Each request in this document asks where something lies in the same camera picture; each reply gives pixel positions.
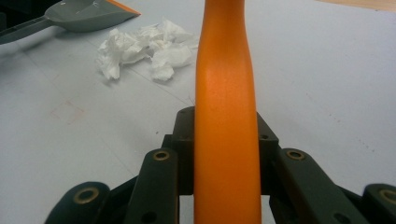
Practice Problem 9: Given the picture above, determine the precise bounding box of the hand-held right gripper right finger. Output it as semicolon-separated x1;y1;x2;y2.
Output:
255;111;280;196

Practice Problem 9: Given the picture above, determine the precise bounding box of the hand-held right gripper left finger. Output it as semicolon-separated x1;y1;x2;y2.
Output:
170;106;196;196

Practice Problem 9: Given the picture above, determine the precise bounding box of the pile of white paper scraps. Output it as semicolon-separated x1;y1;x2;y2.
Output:
94;18;200;82

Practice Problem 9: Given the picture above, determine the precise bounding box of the grey dustpan with orange edge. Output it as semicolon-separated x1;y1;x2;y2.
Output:
0;0;142;46

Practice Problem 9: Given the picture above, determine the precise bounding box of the white board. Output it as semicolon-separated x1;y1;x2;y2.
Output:
0;0;396;224

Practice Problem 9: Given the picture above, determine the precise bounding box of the wooden table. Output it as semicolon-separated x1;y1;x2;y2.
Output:
314;0;396;13

